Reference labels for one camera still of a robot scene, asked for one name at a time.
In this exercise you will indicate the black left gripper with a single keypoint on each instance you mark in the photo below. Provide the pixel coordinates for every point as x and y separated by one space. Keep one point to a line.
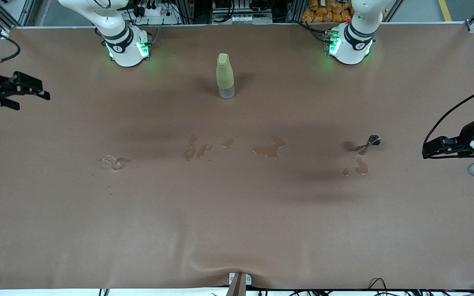
463 142

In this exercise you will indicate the kidney-shaped liquid puddle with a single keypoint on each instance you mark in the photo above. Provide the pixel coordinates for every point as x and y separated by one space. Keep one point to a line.
360 166

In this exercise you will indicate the orange packaged snacks pile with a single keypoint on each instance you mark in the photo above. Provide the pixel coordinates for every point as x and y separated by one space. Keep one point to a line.
323 12

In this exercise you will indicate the brown table mat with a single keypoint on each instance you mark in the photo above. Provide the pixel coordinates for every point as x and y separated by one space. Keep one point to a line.
237 226

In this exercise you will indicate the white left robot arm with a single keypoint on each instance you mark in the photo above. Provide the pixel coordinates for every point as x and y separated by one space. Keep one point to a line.
350 49

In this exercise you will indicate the steel jigger measuring cup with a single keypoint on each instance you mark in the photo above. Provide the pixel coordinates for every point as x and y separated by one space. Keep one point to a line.
375 140

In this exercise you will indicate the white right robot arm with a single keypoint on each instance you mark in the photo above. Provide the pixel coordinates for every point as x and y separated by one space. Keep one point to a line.
126 49

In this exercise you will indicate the clear glass cup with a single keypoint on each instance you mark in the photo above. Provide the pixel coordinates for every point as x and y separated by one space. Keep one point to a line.
112 163

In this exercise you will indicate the metal bracket with post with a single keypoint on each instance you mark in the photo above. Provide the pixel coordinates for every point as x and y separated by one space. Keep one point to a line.
239 285

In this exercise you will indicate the small oval liquid puddle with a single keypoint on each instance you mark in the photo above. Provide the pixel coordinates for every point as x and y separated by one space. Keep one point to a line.
228 142

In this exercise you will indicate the white power strip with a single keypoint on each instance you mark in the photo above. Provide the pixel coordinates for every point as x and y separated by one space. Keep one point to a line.
152 10

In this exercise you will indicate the yellow-green sleeved glass bottle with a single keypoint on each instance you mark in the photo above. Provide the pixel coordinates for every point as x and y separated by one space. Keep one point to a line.
224 74

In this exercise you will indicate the long double liquid puddle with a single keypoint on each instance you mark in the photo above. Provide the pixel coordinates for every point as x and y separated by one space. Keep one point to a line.
189 152

